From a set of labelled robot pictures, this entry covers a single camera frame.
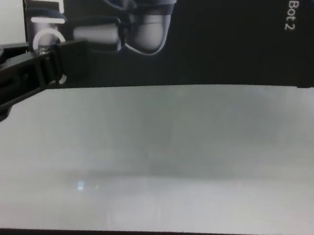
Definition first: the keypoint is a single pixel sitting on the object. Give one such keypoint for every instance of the black robot print poster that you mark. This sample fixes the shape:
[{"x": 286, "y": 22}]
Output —
[{"x": 222, "y": 46}]

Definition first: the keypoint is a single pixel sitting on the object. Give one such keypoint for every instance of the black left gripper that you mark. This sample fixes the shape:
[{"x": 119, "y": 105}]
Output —
[{"x": 1, "y": 86}]

